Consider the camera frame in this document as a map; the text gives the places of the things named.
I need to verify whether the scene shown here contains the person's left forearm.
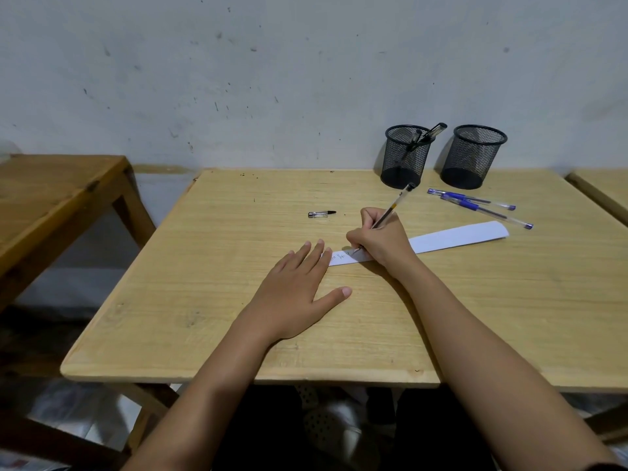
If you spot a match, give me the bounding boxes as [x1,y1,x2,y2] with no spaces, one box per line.
[122,321,271,471]

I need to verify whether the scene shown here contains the white paper strip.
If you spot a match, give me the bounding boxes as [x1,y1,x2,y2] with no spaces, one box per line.
[327,220,511,268]

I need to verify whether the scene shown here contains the dark wooden side table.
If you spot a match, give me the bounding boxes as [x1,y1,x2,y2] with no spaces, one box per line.
[0,154,157,312]

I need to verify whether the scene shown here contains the person's right forearm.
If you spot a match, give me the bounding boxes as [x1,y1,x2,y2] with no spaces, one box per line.
[392,259,620,471]

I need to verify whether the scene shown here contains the person's left hand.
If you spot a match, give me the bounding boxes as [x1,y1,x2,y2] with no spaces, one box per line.
[235,239,353,348]

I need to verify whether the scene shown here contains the light wooden side table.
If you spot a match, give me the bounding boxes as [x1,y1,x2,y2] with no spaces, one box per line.
[565,167,628,227]

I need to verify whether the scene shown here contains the blue pen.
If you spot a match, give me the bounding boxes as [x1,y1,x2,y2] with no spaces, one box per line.
[427,187,517,211]
[440,194,534,231]

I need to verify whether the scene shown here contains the black pen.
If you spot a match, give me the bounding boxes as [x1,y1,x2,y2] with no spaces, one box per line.
[400,128,424,162]
[349,182,417,256]
[410,122,448,152]

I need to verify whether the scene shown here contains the person's right hand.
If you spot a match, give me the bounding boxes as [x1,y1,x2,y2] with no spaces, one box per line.
[345,207,421,280]

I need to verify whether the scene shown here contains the person's black trousers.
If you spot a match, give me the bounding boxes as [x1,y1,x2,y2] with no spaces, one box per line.
[211,385,497,471]

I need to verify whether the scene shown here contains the black mesh cup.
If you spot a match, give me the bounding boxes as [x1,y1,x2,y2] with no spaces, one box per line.
[440,124,509,190]
[380,124,436,190]

